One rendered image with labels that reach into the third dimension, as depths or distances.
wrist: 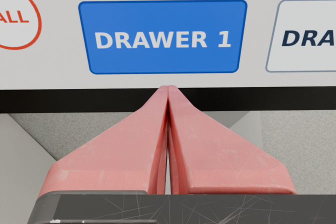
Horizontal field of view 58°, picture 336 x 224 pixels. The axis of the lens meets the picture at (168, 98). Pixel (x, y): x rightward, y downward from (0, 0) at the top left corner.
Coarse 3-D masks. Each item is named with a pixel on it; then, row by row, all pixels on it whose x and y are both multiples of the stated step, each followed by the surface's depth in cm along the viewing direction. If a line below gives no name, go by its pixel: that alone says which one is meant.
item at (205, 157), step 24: (168, 96) 11; (168, 120) 12; (192, 120) 8; (168, 144) 12; (192, 144) 7; (216, 144) 7; (240, 144) 7; (192, 168) 5; (216, 168) 5; (240, 168) 5; (264, 168) 5; (192, 192) 5; (216, 192) 5; (240, 192) 5; (264, 192) 5; (288, 192) 5
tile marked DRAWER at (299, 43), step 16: (288, 0) 17; (304, 0) 17; (320, 0) 17; (288, 16) 17; (304, 16) 17; (320, 16) 17; (272, 32) 18; (288, 32) 18; (304, 32) 18; (320, 32) 18; (272, 48) 18; (288, 48) 18; (304, 48) 18; (320, 48) 18; (272, 64) 19; (288, 64) 19; (304, 64) 19; (320, 64) 19
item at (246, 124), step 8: (208, 112) 75; (216, 112) 75; (224, 112) 75; (232, 112) 75; (240, 112) 75; (248, 112) 116; (256, 112) 116; (216, 120) 85; (224, 120) 86; (232, 120) 86; (240, 120) 114; (248, 120) 115; (256, 120) 115; (232, 128) 113; (240, 128) 114; (248, 128) 114; (256, 128) 114; (248, 136) 113; (256, 136) 113; (256, 144) 113; (168, 160) 111; (168, 168) 110; (168, 176) 110; (168, 184) 109; (168, 192) 109
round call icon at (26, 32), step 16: (0, 0) 16; (16, 0) 16; (32, 0) 16; (0, 16) 17; (16, 16) 17; (32, 16) 17; (0, 32) 18; (16, 32) 18; (32, 32) 18; (0, 48) 18; (16, 48) 18; (32, 48) 18; (48, 48) 18
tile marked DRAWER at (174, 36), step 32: (96, 0) 16; (128, 0) 16; (160, 0) 16; (192, 0) 16; (224, 0) 16; (96, 32) 18; (128, 32) 18; (160, 32) 18; (192, 32) 18; (224, 32) 18; (96, 64) 19; (128, 64) 19; (160, 64) 19; (192, 64) 19; (224, 64) 19
